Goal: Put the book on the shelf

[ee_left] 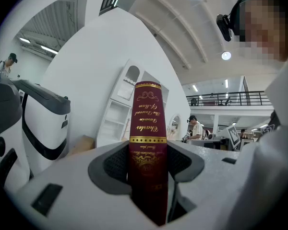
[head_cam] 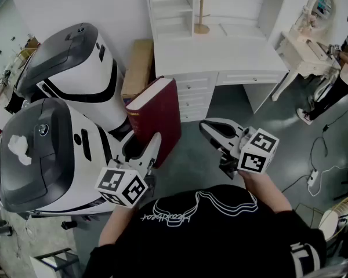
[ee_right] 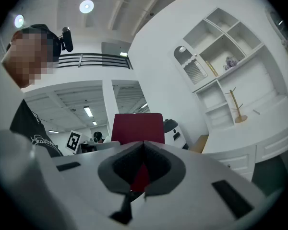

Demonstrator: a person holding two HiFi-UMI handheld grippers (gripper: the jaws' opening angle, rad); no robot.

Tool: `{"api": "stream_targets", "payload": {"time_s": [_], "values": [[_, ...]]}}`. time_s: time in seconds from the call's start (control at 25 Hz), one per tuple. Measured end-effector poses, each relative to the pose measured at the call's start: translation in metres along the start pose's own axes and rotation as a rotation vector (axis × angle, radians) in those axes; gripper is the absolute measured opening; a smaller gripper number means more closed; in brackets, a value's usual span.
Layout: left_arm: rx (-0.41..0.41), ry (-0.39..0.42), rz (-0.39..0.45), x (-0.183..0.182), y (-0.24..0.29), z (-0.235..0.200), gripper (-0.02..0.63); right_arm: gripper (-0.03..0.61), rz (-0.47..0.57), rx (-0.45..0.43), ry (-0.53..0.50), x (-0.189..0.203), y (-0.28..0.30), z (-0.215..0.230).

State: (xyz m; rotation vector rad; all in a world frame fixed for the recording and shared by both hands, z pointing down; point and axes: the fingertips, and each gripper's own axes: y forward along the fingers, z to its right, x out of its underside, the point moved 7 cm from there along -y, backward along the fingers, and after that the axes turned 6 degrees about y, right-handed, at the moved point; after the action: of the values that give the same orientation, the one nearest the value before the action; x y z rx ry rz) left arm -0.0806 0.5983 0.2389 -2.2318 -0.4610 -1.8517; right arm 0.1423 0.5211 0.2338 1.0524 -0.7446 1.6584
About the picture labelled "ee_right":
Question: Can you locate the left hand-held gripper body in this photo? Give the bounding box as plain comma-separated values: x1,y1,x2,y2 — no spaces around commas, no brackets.
65,129,98,154

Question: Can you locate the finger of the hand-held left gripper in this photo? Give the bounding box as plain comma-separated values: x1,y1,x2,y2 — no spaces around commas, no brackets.
97,140,122,150

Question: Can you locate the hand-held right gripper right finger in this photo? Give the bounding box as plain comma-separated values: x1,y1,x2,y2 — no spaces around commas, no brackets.
129,140,270,230

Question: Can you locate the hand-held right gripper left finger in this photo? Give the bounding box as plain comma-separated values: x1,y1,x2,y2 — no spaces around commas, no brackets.
51,140,145,230

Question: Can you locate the dark red book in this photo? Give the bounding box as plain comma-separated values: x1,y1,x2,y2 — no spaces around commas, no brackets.
111,113,166,193

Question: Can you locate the white table top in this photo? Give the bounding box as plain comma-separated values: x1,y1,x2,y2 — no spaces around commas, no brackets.
201,93,288,184

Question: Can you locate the black printed t-shirt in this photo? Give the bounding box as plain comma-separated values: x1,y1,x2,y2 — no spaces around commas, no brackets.
9,99,64,158

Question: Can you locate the brown cardboard board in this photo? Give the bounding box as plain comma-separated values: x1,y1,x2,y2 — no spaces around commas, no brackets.
189,135,209,153

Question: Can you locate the white robot with dark trim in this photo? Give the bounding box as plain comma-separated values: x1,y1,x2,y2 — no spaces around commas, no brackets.
163,118,189,150

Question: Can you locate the black metal railing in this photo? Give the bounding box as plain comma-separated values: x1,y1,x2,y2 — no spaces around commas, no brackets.
54,53,133,69

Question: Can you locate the wooden mug tree stand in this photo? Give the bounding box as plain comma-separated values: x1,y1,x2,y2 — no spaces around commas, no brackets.
225,87,248,124

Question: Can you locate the person's head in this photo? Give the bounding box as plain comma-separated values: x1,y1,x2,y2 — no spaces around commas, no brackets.
1,24,62,89

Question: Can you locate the arched ribbed glass door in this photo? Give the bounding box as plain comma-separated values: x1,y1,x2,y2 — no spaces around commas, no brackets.
173,45,209,85

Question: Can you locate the white shelf hutch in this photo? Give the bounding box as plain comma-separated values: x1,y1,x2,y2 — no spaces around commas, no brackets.
168,7,288,131

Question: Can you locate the round ceiling lamp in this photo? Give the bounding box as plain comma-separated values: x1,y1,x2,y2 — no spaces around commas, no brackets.
13,14,24,29
79,0,95,14

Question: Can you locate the purple flower bunch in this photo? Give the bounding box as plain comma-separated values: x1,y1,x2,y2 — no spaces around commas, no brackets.
223,56,239,71

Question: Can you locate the black head-mounted camera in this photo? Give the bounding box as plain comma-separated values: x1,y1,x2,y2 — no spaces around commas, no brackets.
59,27,74,53

